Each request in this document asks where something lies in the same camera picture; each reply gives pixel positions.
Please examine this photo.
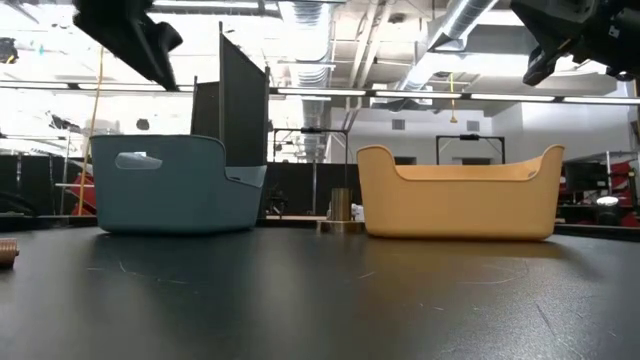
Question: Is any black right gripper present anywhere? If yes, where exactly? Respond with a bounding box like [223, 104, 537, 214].
[509, 0, 640, 87]

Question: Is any long ceiling light strip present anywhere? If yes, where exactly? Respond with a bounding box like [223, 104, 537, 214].
[374, 90, 464, 100]
[469, 93, 556, 103]
[277, 88, 367, 97]
[562, 96, 640, 106]

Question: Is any short black partition panel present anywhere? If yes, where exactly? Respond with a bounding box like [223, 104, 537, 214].
[190, 75, 221, 137]

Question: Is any tall black partition panel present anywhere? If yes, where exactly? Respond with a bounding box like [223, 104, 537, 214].
[218, 20, 271, 169]

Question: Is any dark monitor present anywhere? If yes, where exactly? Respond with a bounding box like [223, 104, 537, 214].
[563, 162, 609, 194]

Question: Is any red equipment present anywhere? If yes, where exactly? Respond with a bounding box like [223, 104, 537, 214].
[69, 172, 97, 217]
[607, 159, 640, 227]

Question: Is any blue-grey plastic bin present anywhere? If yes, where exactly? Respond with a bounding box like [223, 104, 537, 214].
[89, 133, 268, 235]

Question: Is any yellow plastic bin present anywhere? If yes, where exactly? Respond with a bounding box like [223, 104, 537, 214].
[356, 143, 566, 242]

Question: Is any brass cylinder weight on base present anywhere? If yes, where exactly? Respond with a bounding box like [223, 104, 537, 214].
[315, 187, 366, 234]

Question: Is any copper ribbed object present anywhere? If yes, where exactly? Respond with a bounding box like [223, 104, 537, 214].
[0, 238, 20, 267]

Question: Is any yellow hanging cord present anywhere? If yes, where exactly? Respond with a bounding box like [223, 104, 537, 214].
[448, 72, 459, 125]

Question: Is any silver spiral air duct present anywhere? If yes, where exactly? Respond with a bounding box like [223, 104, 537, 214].
[399, 0, 501, 92]
[292, 0, 335, 161]

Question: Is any yellow hanging strap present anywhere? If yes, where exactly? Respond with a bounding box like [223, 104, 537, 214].
[77, 44, 105, 216]

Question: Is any black metal frame stand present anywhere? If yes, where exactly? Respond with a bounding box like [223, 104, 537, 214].
[435, 133, 506, 166]
[272, 127, 350, 201]

